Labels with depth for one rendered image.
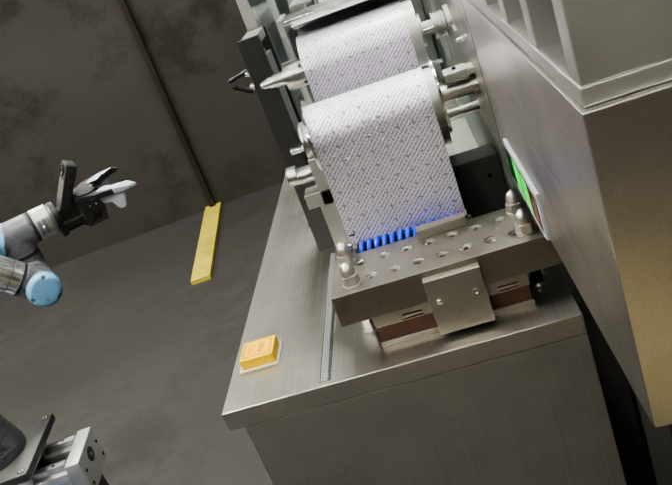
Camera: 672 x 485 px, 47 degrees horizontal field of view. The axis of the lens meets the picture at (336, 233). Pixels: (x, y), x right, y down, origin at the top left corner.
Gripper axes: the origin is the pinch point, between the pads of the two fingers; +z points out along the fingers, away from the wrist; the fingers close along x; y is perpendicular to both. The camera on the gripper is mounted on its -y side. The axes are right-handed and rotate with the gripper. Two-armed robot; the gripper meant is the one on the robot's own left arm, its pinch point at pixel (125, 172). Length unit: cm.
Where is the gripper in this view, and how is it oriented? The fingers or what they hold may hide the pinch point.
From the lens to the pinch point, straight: 195.0
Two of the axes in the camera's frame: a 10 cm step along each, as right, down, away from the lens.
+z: 8.1, -4.6, 3.7
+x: 5.3, 2.9, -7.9
